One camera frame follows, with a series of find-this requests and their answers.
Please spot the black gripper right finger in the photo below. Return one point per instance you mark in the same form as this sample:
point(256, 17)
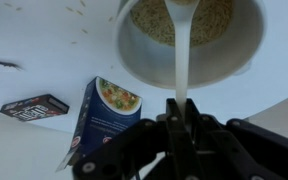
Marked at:
point(250, 153)

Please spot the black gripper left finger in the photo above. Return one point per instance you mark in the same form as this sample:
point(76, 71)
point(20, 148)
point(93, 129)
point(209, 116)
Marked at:
point(124, 150)

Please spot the white plastic spoon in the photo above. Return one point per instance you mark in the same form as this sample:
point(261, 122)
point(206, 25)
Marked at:
point(182, 50)

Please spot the blue soup box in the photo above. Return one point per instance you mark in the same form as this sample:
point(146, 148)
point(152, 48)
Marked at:
point(100, 120)

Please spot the dark candy box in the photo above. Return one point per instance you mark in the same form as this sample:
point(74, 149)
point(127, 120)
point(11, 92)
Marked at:
point(34, 108)

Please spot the loose rice grain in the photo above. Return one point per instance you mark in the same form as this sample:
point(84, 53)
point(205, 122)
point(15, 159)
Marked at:
point(69, 9)
point(84, 31)
point(83, 3)
point(79, 12)
point(74, 42)

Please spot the uncooked rice filling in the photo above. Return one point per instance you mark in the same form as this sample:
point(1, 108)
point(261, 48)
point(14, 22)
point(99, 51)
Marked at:
point(150, 23)

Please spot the small black twig-like item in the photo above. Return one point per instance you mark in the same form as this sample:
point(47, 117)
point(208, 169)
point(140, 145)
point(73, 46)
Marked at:
point(4, 63)

